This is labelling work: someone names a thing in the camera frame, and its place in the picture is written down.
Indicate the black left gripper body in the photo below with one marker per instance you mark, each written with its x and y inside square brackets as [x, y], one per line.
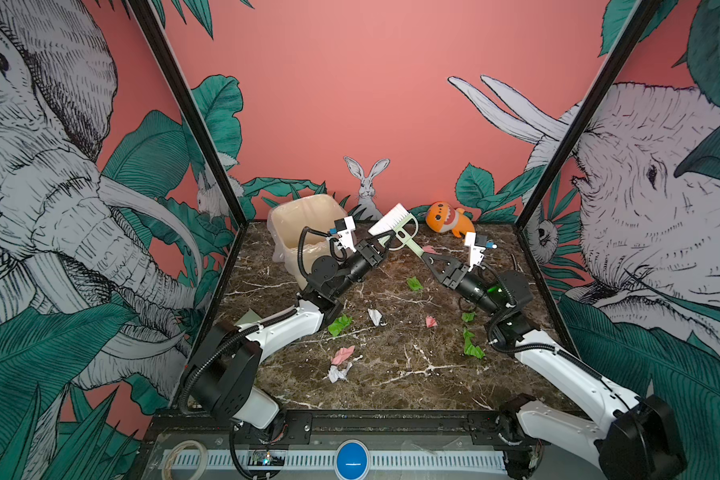
[357, 267]

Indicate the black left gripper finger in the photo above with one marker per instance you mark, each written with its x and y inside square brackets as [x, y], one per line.
[389, 251]
[383, 235]

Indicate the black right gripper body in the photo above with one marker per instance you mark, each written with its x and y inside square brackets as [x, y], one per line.
[474, 291]

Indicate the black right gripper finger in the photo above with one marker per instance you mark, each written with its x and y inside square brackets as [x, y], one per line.
[440, 275]
[443, 262]

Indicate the green hand brush white bristles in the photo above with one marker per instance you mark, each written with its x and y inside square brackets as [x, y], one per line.
[404, 224]

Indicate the long green paper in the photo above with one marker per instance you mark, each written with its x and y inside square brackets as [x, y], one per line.
[470, 348]

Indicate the green plastic dustpan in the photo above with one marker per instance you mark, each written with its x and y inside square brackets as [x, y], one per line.
[250, 317]

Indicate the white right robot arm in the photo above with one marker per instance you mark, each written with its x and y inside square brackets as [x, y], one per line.
[623, 434]

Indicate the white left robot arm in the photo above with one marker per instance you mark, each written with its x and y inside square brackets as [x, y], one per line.
[219, 379]

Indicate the white paper scrap centre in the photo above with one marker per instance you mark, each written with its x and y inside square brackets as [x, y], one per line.
[375, 316]

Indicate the green crumpled paper left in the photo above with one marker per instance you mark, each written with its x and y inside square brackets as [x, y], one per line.
[339, 325]

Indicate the pink paper scrap front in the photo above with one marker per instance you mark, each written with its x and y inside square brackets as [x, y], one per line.
[342, 355]

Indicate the white crumpled paper front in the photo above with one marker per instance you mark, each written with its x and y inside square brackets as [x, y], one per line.
[336, 373]

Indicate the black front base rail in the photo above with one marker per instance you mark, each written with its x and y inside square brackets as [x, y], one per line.
[301, 426]

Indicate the white slotted cable duct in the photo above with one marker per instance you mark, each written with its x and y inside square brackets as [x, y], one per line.
[490, 462]

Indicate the black right corner frame post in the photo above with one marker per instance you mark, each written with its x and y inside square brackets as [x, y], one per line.
[628, 38]

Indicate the black corner frame post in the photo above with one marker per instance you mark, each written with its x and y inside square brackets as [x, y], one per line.
[628, 38]
[147, 20]

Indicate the black left corner frame post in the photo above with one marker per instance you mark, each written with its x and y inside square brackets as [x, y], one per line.
[147, 20]

